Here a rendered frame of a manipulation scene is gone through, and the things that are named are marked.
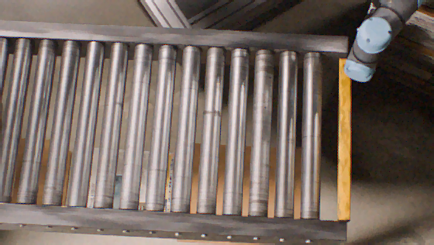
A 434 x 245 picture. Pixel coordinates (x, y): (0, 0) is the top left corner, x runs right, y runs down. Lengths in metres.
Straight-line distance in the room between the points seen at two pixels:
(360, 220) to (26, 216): 1.27
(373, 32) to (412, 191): 1.09
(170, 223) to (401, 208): 1.13
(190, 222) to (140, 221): 0.12
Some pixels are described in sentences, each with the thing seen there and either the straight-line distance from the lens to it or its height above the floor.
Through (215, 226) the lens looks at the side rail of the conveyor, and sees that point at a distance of 1.69.
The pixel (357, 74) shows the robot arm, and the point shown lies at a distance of 1.74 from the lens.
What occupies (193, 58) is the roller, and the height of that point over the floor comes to 0.80.
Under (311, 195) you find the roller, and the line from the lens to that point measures 1.71.
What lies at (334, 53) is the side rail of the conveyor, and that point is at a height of 0.79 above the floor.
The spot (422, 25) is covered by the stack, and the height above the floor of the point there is 0.54.
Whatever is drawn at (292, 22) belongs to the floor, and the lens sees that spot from 2.76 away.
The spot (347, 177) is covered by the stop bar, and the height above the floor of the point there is 0.82.
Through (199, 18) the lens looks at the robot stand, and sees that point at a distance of 2.51.
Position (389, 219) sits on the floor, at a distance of 2.57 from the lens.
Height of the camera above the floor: 2.46
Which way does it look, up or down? 74 degrees down
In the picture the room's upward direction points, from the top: straight up
